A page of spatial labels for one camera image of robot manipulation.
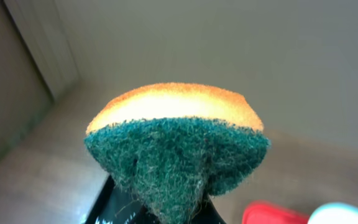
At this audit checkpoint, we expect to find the green and orange sponge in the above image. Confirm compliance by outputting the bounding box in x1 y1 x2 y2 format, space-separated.
84 83 270 223

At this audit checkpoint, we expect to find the light blue plate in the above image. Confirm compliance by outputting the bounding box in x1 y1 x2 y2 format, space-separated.
307 202 358 224

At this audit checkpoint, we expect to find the black rectangular water tray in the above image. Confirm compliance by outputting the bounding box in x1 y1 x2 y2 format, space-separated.
81 175 155 224

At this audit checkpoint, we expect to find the red plastic tray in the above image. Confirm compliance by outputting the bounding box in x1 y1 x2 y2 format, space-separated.
242 201 309 224

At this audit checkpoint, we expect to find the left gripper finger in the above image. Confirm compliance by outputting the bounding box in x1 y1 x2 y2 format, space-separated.
194 194 226 224

